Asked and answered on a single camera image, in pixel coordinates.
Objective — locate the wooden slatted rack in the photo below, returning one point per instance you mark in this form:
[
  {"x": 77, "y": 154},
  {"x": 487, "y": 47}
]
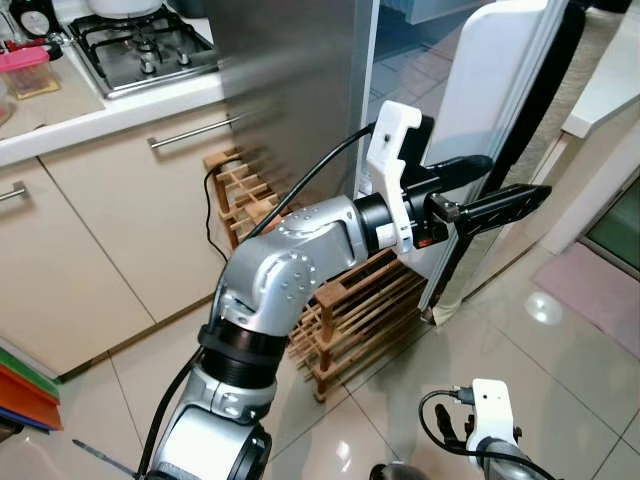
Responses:
[{"x": 350, "y": 310}]

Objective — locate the green board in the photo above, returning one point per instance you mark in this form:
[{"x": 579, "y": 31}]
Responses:
[{"x": 25, "y": 368}]

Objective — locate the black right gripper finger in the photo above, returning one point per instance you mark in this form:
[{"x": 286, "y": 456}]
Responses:
[{"x": 445, "y": 422}]

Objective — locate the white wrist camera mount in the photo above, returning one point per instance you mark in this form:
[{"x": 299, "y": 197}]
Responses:
[
  {"x": 392, "y": 135},
  {"x": 492, "y": 410}
]

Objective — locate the beige cloth on fridge door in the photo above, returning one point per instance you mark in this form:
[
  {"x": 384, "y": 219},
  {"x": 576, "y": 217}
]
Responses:
[{"x": 470, "y": 280}]

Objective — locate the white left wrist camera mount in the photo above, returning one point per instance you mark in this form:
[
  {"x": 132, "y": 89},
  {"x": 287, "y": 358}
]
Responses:
[{"x": 392, "y": 135}]

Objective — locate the black dial kitchen timer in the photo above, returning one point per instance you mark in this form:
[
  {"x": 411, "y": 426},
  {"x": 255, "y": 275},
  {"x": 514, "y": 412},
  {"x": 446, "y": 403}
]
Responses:
[{"x": 38, "y": 20}]

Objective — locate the white cooking pot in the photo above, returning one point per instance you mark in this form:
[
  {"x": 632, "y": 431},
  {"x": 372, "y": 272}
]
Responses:
[{"x": 125, "y": 8}]

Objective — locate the pink lidded small container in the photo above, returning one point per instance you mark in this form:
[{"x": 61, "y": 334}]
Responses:
[{"x": 28, "y": 72}]

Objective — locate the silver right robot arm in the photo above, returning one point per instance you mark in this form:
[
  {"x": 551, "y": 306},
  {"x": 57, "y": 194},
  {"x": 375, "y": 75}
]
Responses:
[{"x": 500, "y": 465}]

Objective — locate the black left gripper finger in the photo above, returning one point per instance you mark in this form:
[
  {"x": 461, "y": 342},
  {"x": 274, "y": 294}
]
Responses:
[
  {"x": 500, "y": 205},
  {"x": 462, "y": 172}
]

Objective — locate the orange board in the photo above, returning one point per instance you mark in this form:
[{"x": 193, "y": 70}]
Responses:
[{"x": 25, "y": 398}]

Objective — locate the steel gas stove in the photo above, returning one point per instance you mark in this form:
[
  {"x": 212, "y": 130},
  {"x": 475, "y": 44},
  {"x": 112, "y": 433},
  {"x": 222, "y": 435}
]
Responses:
[{"x": 140, "y": 55}]

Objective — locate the beige counter mat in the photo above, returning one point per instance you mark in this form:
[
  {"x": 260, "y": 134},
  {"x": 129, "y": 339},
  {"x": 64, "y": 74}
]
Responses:
[{"x": 70, "y": 100}]

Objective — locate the beige kitchen cabinet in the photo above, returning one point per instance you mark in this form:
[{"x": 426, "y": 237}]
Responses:
[{"x": 100, "y": 260}]

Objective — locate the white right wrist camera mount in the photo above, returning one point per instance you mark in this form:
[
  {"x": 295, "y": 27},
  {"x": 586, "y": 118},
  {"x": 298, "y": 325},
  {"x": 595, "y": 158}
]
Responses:
[{"x": 492, "y": 410}]

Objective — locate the blue board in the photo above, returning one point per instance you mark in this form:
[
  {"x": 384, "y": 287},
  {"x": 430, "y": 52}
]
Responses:
[{"x": 20, "y": 420}]

